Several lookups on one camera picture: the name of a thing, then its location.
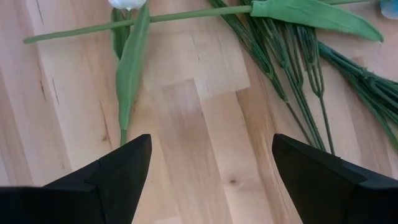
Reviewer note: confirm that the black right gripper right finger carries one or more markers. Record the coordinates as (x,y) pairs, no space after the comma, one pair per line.
(342,196)

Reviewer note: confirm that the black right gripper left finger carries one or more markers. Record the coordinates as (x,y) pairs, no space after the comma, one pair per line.
(77,202)

